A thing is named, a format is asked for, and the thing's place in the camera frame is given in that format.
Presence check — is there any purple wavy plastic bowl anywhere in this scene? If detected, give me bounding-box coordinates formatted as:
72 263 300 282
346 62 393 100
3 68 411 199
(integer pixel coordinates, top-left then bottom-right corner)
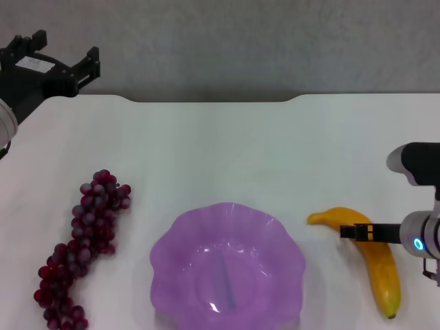
149 201 307 330

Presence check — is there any white black wrist camera housing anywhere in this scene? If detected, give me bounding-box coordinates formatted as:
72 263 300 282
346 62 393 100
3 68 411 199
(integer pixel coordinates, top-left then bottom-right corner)
386 142 440 187

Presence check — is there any yellow banana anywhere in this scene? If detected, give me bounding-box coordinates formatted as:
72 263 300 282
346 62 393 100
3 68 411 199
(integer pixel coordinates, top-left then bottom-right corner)
307 206 402 320

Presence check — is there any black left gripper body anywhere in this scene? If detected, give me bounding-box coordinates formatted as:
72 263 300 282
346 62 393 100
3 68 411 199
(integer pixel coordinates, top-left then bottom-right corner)
0 50 77 125

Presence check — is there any red purple grape bunch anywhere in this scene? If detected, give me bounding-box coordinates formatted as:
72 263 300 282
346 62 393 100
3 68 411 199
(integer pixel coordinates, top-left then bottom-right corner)
33 168 132 330

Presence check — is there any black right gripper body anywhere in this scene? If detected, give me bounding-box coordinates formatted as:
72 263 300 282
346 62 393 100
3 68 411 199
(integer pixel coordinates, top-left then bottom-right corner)
373 223 402 244

